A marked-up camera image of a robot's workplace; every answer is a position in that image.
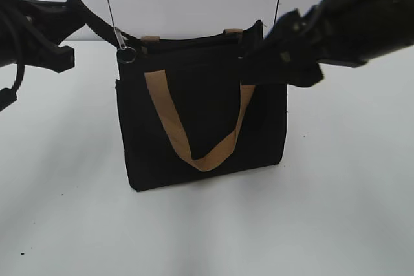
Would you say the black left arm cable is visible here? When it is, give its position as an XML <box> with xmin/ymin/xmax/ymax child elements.
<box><xmin>0</xmin><ymin>0</ymin><xmax>39</xmax><ymax>112</ymax></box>

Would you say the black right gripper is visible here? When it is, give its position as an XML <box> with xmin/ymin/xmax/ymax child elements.
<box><xmin>239</xmin><ymin>9</ymin><xmax>323</xmax><ymax>88</ymax></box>

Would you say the black fabric tote bag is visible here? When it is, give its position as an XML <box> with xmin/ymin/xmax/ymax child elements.
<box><xmin>115</xmin><ymin>21</ymin><xmax>287</xmax><ymax>192</ymax></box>

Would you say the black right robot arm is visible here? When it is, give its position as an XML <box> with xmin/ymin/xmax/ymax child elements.
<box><xmin>240</xmin><ymin>0</ymin><xmax>413</xmax><ymax>87</ymax></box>

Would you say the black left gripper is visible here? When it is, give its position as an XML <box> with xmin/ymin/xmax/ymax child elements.
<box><xmin>0</xmin><ymin>0</ymin><xmax>136</xmax><ymax>73</ymax></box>

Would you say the silver zipper pull with ring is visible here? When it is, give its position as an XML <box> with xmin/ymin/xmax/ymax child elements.
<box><xmin>114</xmin><ymin>27</ymin><xmax>137</xmax><ymax>64</ymax></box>

